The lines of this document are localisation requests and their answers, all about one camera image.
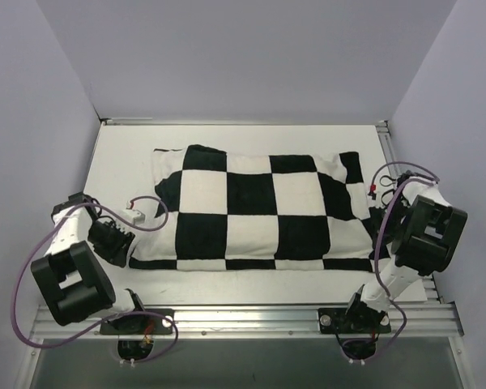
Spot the aluminium back frame rail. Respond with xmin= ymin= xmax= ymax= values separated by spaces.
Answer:
xmin=101 ymin=118 xmax=153 ymax=126

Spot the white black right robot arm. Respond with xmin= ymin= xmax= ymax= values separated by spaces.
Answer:
xmin=343 ymin=171 xmax=468 ymax=331

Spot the aluminium frame rail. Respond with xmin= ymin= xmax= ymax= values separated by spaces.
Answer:
xmin=101 ymin=118 xmax=153 ymax=126
xmin=28 ymin=301 xmax=465 ymax=340

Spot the aluminium front frame rail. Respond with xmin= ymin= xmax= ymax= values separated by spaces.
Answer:
xmin=28 ymin=301 xmax=465 ymax=340

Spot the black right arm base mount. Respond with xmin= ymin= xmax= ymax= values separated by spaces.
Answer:
xmin=318 ymin=307 xmax=391 ymax=335

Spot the black white checkered pillowcase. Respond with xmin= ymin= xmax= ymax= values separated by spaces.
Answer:
xmin=129 ymin=145 xmax=373 ymax=272

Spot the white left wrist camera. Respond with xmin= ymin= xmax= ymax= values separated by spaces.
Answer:
xmin=122 ymin=208 xmax=146 ymax=225

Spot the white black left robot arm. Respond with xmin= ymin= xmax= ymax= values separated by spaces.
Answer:
xmin=30 ymin=192 xmax=147 ymax=333

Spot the aluminium right side rail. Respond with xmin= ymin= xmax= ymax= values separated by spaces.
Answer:
xmin=364 ymin=122 xmax=450 ymax=310

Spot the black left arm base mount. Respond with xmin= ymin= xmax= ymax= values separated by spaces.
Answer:
xmin=100 ymin=308 xmax=175 ymax=336

